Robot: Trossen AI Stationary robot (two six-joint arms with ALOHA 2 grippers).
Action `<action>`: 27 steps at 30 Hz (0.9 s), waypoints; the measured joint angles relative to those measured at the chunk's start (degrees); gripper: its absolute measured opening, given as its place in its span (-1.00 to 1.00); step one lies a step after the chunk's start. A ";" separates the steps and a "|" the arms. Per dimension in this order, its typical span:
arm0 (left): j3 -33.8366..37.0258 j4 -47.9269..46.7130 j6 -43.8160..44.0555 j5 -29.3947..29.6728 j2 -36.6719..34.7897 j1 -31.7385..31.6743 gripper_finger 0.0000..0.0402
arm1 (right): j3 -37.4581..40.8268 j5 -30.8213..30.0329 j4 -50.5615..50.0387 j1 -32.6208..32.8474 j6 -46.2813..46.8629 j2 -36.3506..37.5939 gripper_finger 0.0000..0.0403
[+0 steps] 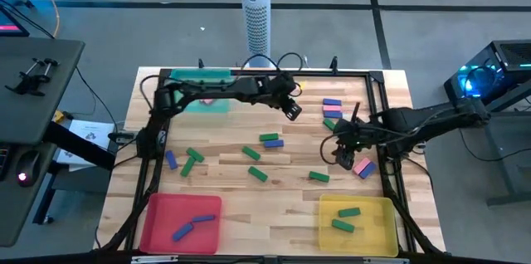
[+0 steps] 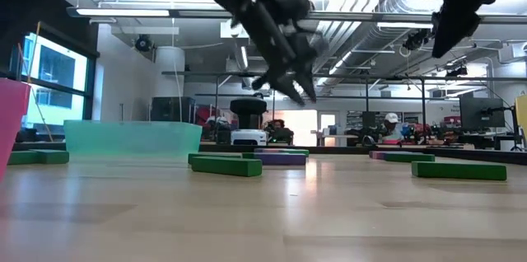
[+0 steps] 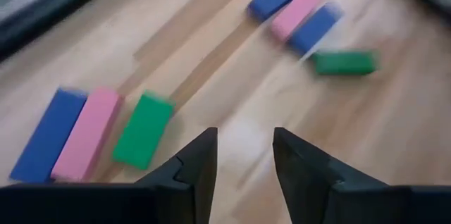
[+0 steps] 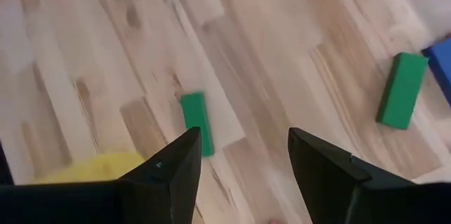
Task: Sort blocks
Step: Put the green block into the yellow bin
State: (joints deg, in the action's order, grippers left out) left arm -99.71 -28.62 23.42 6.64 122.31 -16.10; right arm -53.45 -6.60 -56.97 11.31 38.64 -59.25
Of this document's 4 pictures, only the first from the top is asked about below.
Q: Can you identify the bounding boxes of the grey metal stand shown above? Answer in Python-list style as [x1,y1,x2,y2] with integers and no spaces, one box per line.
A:
[455,83,531,208]

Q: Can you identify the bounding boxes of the black keyboard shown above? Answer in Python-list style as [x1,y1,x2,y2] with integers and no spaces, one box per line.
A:
[0,144,10,182]

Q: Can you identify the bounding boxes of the black computer tower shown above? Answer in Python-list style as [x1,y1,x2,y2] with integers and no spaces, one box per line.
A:
[443,39,531,110]

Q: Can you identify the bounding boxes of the dark grey side table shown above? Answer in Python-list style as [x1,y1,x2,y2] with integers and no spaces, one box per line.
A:
[0,38,86,145]

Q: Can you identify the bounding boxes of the white paper sheet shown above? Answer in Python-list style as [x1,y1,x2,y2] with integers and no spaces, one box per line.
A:
[68,119,116,151]
[56,147,90,173]

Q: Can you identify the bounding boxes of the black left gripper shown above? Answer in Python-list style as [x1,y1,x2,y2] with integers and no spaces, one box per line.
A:
[259,71,307,110]

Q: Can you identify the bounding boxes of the black cable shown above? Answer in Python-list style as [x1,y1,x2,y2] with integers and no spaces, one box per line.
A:
[458,126,531,164]
[76,66,121,134]

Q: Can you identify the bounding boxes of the teal plastic bin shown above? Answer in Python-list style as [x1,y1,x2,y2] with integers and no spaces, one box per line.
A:
[168,67,232,115]

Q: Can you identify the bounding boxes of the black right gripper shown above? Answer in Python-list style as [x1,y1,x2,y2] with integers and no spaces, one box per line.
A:
[331,101,371,151]

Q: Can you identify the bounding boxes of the silver metal bracket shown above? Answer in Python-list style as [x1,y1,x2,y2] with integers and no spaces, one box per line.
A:
[363,257,411,264]
[130,255,179,264]

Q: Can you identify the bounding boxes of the red plastic bin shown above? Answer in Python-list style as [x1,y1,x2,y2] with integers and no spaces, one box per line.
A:
[139,192,223,256]

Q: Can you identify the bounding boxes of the black computer mouse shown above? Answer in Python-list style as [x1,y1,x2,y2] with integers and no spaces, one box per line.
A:
[15,149,41,188]

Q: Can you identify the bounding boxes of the black aluminium table frame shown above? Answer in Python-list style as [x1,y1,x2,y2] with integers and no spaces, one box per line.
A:
[99,66,447,264]

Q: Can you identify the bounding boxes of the black desk support beam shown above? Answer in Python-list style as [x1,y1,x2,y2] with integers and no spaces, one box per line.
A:
[44,121,117,172]

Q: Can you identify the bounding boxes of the yellow plastic bin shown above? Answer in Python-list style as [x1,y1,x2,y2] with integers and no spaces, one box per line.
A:
[318,194,400,258]

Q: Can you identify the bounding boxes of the white tower fan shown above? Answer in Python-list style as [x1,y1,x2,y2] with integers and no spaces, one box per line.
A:
[238,0,278,69]

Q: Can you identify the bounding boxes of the dark screen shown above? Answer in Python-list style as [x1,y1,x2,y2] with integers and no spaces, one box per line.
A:
[0,4,31,38]

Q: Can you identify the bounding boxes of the dark grey desk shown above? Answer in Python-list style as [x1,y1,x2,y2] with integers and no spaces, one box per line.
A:
[0,142,58,248]

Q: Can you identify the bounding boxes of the black clamp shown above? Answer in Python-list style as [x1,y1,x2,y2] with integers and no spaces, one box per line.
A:
[4,57,60,97]

